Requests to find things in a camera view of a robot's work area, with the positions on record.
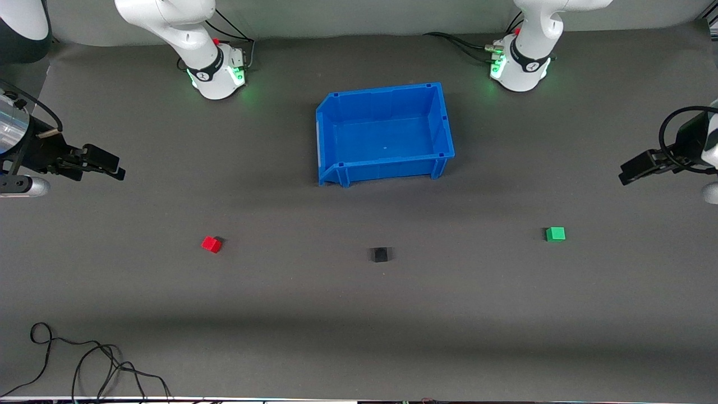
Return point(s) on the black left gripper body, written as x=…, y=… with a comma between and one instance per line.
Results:
x=687, y=143

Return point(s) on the black cube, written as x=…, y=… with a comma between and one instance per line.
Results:
x=380, y=255

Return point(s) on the green cube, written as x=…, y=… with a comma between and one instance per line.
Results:
x=556, y=234

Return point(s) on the red cube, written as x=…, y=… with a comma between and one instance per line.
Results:
x=211, y=244

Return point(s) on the blue plastic bin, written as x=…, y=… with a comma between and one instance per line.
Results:
x=387, y=134

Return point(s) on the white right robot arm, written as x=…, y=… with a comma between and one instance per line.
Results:
x=185, y=33

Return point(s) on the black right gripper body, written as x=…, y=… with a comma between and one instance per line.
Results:
x=40, y=150

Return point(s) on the aluminium frame profile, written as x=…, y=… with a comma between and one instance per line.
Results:
x=708, y=17

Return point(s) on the dark grey table mat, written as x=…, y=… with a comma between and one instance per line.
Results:
x=336, y=314

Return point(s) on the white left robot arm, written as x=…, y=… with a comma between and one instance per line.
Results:
x=533, y=28

